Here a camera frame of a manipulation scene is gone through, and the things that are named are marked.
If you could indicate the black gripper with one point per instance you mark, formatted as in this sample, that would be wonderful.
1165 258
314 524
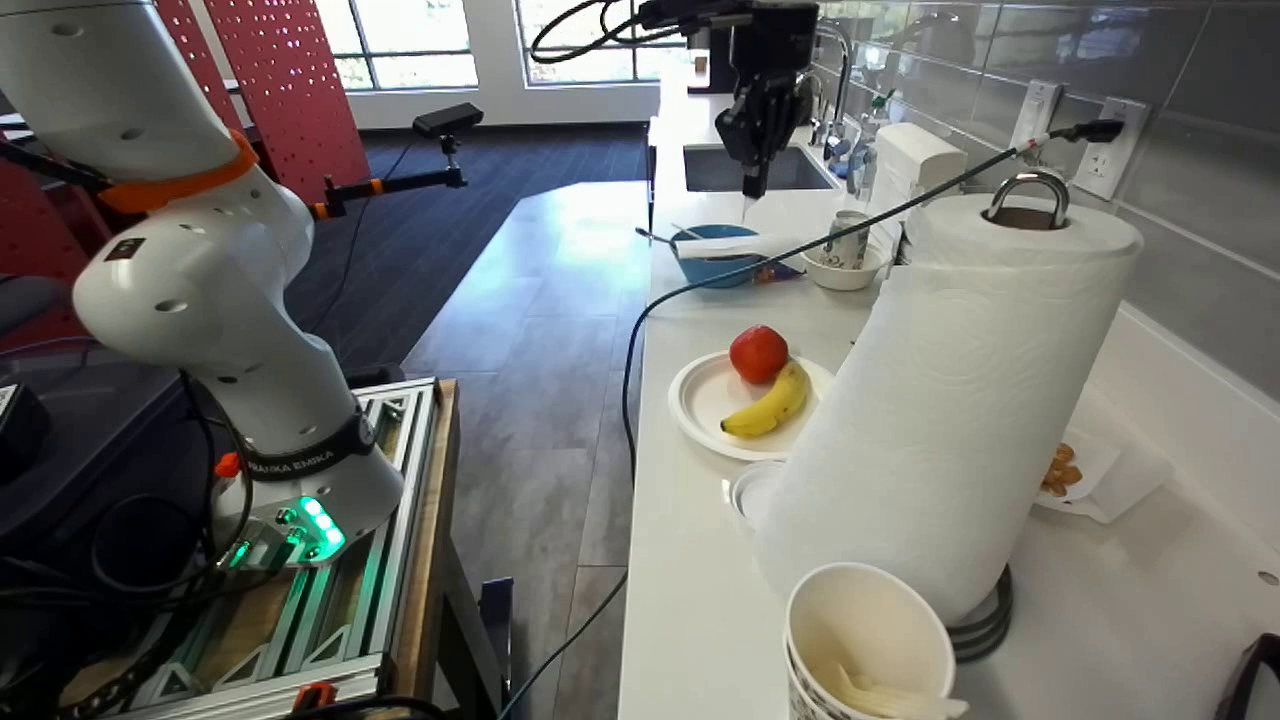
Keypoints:
765 74

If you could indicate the metal paper towel holder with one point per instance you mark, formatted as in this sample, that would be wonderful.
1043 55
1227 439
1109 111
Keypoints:
1024 201

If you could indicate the white paper towel roll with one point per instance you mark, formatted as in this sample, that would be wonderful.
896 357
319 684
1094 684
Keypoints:
934 401

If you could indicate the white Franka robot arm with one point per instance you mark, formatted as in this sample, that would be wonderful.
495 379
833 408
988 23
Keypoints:
201 307

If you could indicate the small printed paper cup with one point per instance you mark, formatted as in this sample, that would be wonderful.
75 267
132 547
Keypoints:
851 238

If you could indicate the kitchen sink basin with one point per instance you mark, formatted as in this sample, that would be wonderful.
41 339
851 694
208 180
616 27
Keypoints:
707 166

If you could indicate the blue bowl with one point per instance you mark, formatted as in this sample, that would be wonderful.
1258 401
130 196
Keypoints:
722 267

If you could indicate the small white bowl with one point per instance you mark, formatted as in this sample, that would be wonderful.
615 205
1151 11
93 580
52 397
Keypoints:
846 278

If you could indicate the red apple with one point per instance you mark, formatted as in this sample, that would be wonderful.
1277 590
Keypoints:
757 354

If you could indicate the yellow banana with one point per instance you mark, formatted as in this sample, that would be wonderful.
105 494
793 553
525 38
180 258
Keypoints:
772 404

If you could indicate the white round plate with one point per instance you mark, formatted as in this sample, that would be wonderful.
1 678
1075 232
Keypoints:
701 401

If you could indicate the black power plug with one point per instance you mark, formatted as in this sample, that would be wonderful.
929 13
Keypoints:
1084 129

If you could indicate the white outlet plate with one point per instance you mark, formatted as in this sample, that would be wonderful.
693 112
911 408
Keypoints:
1112 163

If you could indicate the brown cookie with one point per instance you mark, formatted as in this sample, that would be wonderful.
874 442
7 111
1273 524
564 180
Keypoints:
1060 469

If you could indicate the red pegboard panel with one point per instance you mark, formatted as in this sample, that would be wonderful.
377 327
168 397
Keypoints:
294 81
180 40

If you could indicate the white switch plate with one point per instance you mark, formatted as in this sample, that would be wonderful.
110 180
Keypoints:
1034 118

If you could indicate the black camera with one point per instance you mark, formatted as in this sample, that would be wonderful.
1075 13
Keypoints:
451 120

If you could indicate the black orange camera arm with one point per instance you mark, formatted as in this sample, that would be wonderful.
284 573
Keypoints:
401 180

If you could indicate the window with white frame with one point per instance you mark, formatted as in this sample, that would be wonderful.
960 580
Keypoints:
401 64

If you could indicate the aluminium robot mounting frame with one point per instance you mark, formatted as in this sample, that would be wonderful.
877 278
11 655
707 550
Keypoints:
401 532

